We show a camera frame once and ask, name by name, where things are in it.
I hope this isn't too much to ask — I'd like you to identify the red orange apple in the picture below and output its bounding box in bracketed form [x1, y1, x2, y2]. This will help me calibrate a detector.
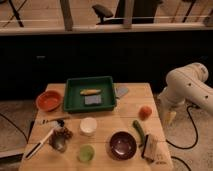
[139, 106, 152, 121]

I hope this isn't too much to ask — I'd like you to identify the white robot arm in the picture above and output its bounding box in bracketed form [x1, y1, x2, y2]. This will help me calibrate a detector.
[158, 63, 213, 126]

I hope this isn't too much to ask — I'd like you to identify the white paper cup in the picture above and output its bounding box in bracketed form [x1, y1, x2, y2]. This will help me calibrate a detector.
[79, 117, 97, 136]

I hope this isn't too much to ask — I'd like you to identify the green cup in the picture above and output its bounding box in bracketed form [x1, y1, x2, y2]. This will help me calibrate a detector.
[78, 145, 95, 162]

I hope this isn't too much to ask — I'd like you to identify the metal measuring cup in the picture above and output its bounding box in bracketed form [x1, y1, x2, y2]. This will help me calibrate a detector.
[49, 134, 66, 153]

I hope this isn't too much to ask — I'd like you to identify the green cucumber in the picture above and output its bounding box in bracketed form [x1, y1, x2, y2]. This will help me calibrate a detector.
[133, 120, 145, 146]

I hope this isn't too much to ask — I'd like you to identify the scrubbing brush with black edge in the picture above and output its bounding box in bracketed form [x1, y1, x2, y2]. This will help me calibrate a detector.
[141, 134, 158, 162]

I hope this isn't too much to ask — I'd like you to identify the grey cloth pad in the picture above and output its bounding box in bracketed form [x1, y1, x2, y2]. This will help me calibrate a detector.
[115, 86, 129, 99]

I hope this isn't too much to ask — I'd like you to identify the dark purple bowl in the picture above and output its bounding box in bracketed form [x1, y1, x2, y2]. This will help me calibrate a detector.
[109, 131, 137, 160]

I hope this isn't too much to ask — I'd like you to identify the blue grey sponge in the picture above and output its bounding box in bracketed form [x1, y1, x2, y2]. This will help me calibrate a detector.
[84, 95, 101, 105]

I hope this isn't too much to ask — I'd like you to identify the green plastic tray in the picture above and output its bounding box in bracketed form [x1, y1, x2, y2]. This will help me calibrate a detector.
[63, 76, 117, 113]

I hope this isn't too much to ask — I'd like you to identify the yellow corn cob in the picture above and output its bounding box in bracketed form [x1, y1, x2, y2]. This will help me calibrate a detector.
[80, 89, 101, 96]

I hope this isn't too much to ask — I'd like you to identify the black office chair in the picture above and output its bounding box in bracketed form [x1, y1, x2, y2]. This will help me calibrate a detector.
[92, 0, 162, 25]

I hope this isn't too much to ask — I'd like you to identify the brown pine cone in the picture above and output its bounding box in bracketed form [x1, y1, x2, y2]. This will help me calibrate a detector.
[55, 127, 73, 140]

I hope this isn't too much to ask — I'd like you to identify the orange bowl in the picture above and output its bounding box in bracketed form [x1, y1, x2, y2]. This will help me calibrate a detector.
[36, 90, 62, 112]

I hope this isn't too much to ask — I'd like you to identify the metal fork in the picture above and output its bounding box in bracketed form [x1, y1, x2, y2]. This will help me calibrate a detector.
[35, 116, 70, 125]

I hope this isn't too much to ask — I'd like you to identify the black floor cable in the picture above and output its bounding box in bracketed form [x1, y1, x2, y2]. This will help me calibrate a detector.
[165, 105, 200, 150]

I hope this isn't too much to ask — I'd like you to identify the black handled knife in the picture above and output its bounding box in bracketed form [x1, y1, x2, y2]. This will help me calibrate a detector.
[25, 128, 55, 159]

